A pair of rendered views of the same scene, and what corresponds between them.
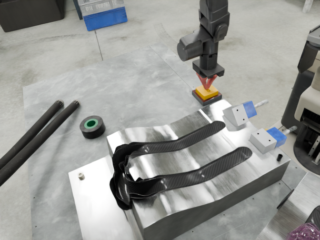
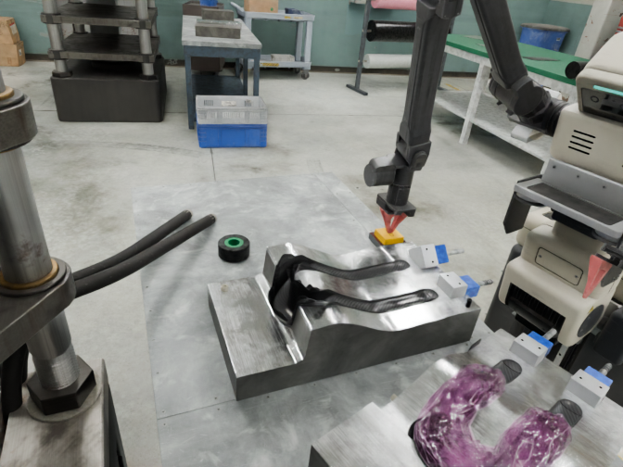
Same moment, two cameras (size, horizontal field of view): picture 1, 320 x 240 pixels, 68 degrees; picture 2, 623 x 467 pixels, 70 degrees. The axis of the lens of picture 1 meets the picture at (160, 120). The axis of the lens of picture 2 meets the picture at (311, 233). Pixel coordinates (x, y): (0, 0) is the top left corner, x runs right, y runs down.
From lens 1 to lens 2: 0.40 m
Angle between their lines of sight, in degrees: 15
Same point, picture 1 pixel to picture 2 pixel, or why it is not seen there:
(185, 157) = (359, 287)
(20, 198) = not seen: hidden behind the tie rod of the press
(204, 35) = (399, 161)
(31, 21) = (108, 113)
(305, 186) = (493, 341)
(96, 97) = (238, 219)
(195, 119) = (374, 255)
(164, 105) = (330, 243)
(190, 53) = (380, 177)
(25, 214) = not seen: hidden behind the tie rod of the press
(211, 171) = (387, 307)
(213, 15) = (413, 139)
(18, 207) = not seen: hidden behind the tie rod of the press
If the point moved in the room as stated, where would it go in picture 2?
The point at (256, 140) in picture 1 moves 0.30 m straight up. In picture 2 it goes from (444, 282) to (486, 144)
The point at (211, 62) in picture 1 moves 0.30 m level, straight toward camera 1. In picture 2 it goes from (401, 195) to (391, 258)
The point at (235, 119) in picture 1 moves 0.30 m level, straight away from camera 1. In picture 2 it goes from (424, 258) to (443, 205)
